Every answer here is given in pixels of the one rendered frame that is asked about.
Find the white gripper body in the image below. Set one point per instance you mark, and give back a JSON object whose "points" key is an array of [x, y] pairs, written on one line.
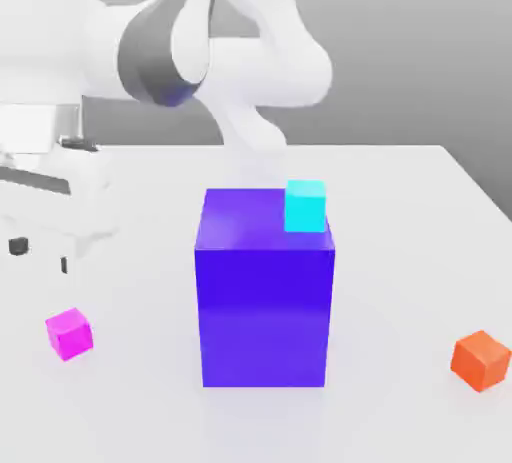
{"points": [[86, 207]]}

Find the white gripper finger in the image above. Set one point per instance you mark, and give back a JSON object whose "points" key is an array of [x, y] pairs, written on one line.
{"points": [[64, 259], [18, 246]]}

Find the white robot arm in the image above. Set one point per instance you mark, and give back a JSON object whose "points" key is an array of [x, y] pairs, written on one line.
{"points": [[260, 67]]}

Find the small magenta cube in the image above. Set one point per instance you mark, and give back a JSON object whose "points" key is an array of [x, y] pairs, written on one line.
{"points": [[70, 335]]}

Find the small cyan cube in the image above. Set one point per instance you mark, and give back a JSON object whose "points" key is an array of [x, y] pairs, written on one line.
{"points": [[304, 211]]}

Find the small orange cube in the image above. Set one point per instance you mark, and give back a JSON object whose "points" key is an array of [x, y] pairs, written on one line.
{"points": [[480, 361]]}

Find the large purple box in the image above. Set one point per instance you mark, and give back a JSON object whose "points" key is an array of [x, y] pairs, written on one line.
{"points": [[264, 311]]}

